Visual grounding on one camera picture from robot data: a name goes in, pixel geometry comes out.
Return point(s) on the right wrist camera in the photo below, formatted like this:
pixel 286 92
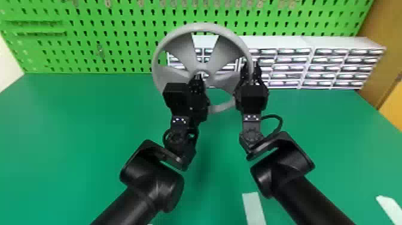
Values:
pixel 252 99

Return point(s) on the white panel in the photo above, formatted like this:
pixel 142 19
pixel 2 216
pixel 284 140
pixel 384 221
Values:
pixel 8 67

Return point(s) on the grey wheel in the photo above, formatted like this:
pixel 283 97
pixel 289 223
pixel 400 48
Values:
pixel 176 72

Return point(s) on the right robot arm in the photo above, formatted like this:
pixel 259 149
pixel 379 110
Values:
pixel 292 185

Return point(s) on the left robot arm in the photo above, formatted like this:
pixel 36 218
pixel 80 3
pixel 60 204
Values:
pixel 147 185

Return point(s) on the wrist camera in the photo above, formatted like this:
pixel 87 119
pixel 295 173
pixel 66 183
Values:
pixel 176 99
pixel 252 99

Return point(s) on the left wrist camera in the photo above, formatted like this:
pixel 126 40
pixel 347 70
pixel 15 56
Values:
pixel 176 99

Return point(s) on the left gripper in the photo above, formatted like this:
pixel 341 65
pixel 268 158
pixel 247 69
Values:
pixel 199 105

